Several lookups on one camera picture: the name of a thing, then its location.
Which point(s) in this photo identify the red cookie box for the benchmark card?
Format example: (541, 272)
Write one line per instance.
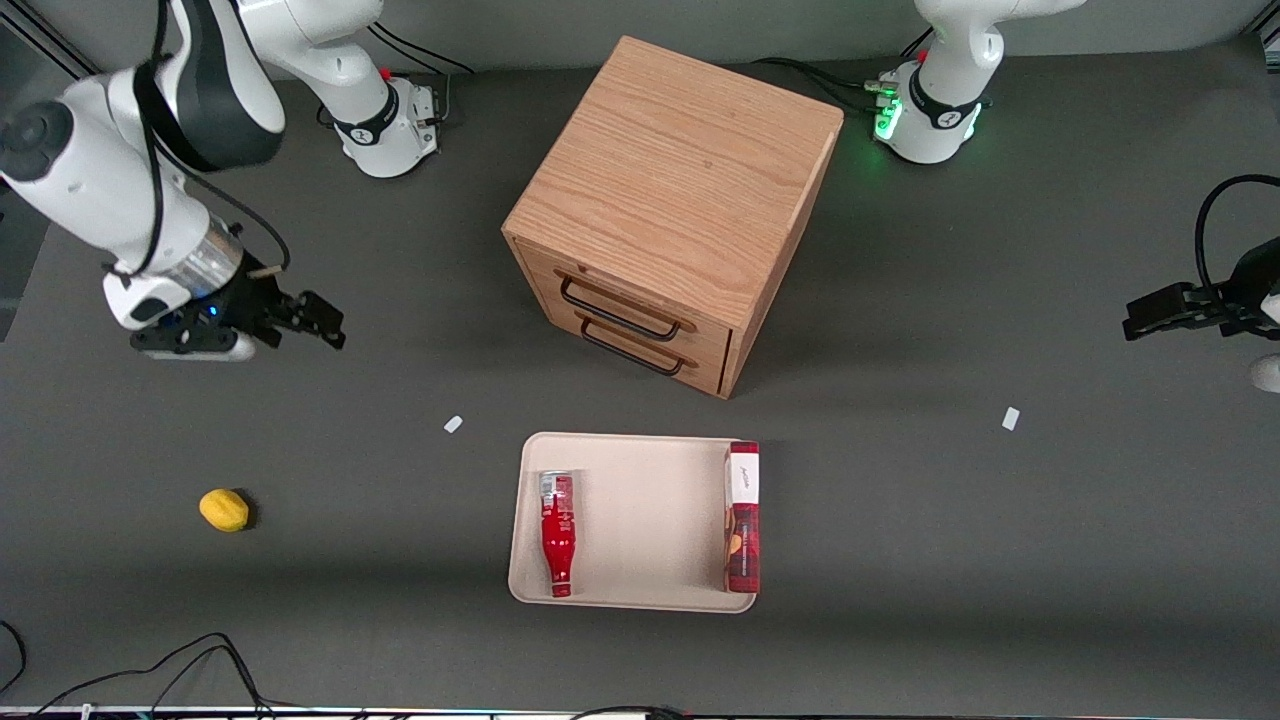
(743, 540)

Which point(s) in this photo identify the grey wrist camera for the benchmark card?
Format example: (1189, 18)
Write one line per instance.
(200, 347)
(1268, 373)

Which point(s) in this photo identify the grey aluminium frame rail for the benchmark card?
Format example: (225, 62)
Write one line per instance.
(45, 48)
(1265, 35)

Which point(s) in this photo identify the yellow lemon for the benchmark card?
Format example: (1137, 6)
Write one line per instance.
(224, 510)

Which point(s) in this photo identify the small white tape piece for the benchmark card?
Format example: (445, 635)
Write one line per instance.
(1011, 418)
(453, 424)

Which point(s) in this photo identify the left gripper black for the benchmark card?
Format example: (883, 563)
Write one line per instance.
(1243, 292)

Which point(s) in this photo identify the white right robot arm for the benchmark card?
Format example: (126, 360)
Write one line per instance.
(100, 180)

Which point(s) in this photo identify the red coke bottle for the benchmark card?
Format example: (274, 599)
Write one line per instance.
(558, 530)

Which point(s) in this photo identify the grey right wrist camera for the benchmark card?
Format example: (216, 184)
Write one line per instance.
(200, 347)

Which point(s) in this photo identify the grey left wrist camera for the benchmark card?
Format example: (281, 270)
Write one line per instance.
(1268, 373)

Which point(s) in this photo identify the beige plastic tray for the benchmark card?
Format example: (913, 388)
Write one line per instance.
(650, 520)

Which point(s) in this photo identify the wooden two-drawer cabinet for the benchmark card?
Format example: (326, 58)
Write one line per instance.
(670, 180)

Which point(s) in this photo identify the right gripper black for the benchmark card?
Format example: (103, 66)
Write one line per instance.
(246, 302)

